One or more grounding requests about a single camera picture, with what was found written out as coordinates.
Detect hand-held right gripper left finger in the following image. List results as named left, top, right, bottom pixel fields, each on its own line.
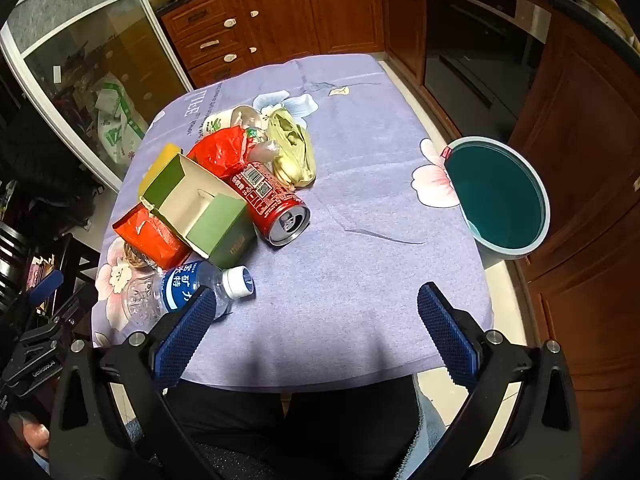
left=50, top=284, right=221, bottom=480

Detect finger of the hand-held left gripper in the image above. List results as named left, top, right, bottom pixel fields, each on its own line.
left=25, top=269, right=95, bottom=333

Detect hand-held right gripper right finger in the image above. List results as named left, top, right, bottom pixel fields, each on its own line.
left=416, top=281, right=583, bottom=480

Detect clear water bottle blue label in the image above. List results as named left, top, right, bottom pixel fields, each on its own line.
left=121, top=262, right=257, bottom=333

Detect round brown wicker coaster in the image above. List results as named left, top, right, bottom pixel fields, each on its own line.
left=123, top=241, right=156, bottom=272

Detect orange snack packet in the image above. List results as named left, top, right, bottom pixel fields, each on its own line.
left=112, top=203, right=191, bottom=271

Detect green cardboard box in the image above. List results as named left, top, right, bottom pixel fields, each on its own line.
left=138, top=152, right=258, bottom=270

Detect light blue trash bin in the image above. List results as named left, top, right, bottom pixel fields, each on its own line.
left=444, top=136, right=552, bottom=261

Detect red drink can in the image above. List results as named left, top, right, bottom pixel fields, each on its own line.
left=227, top=160, right=311, bottom=247

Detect red plastic bag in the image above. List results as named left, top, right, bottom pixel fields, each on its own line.
left=186, top=126, right=258, bottom=181

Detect small clear bottle red label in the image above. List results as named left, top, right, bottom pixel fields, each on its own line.
left=245, top=127, right=281, bottom=163

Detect pale yellow plastic bag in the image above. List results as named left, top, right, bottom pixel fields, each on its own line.
left=265, top=105, right=317, bottom=188

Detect person's left hand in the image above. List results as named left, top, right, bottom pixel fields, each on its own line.
left=22, top=422, right=52, bottom=462

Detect purple floral tablecloth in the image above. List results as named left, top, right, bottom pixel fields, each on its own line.
left=90, top=54, right=496, bottom=393

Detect person's black trousers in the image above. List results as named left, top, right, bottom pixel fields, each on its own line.
left=165, top=375, right=421, bottom=480

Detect white and green plastic bag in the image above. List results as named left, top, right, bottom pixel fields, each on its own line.
left=95, top=72, right=146, bottom=163

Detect white paper cup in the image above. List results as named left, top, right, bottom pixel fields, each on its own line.
left=202, top=107, right=241, bottom=136

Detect tall wooden kitchen cabinet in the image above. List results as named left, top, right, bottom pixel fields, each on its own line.
left=507, top=10, right=640, bottom=480

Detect glass sliding door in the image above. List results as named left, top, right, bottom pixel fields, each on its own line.
left=0, top=0, right=196, bottom=193

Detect built-in steel oven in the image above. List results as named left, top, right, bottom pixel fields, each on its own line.
left=424, top=0, right=553, bottom=133

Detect wooden kitchen drawer cabinet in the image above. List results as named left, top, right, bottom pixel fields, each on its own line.
left=159, top=0, right=386, bottom=88

